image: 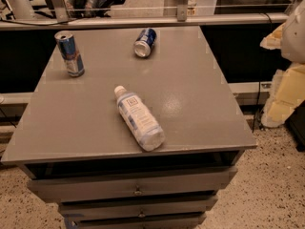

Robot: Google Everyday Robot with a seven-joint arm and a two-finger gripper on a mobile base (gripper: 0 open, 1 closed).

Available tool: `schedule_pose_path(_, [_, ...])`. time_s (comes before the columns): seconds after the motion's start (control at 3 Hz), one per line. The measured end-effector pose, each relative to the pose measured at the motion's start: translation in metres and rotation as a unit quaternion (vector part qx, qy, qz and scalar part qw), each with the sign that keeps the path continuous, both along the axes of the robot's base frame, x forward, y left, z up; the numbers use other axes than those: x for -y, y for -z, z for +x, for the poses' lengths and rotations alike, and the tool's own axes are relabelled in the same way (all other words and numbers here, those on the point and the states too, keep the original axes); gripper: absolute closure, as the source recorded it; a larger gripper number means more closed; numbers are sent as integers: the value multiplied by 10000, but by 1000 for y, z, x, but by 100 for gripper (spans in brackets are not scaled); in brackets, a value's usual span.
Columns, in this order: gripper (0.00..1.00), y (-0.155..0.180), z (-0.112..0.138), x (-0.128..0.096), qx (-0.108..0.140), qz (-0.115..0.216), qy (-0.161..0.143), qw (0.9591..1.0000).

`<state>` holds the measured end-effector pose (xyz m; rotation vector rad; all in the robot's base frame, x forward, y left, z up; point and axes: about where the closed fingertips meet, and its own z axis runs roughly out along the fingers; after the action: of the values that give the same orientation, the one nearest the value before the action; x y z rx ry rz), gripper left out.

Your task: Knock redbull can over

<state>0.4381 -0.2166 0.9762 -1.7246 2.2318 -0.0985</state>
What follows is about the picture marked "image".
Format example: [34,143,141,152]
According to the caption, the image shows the grey metal rail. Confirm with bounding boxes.
[0,13,288,31]

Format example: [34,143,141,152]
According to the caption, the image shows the grey drawer cabinet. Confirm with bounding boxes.
[2,27,255,229]

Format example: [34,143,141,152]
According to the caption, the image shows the clear plastic water bottle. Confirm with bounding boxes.
[114,86,165,152]

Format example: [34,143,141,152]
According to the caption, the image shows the blue soda can lying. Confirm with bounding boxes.
[133,28,156,58]

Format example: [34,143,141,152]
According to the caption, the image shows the bottom grey drawer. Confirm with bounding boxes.
[64,212,206,229]

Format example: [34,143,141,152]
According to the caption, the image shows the middle grey drawer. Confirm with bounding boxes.
[59,194,217,221]

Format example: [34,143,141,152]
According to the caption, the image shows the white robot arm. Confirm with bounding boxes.
[260,0,305,128]

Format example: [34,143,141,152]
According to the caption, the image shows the metal bracket post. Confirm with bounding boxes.
[177,0,188,22]

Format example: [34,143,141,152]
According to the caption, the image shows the top grey drawer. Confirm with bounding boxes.
[28,166,237,202]

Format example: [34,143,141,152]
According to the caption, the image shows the white pipe post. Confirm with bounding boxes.
[6,0,36,20]

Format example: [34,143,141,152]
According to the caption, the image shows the Red Bull can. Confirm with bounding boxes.
[54,31,85,77]

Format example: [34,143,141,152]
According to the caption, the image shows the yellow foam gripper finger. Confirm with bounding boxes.
[261,63,305,128]
[260,24,284,50]

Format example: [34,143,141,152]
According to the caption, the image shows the grey drawer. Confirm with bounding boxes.
[59,194,217,221]
[64,212,206,229]
[28,166,237,202]

